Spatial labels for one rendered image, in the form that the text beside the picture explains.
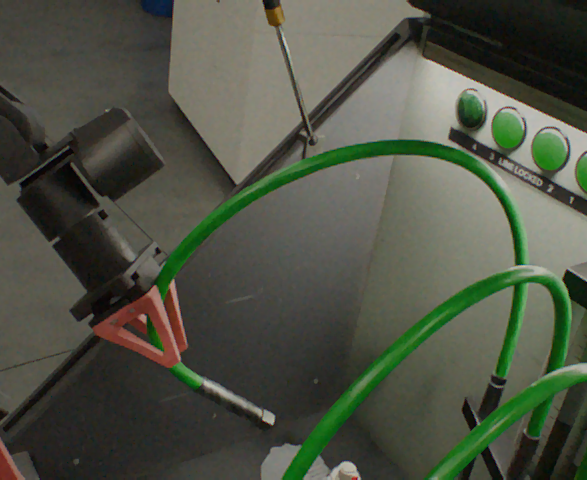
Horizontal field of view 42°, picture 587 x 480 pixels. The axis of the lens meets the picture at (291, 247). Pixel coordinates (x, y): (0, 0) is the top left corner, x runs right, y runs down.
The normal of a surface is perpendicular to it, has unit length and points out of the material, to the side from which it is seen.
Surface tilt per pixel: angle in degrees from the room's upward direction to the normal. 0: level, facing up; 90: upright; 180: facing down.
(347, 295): 90
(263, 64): 90
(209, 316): 90
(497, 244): 90
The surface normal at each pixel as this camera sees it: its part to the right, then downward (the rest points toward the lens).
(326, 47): 0.38, 0.51
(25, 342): 0.14, -0.86
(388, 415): -0.83, 0.18
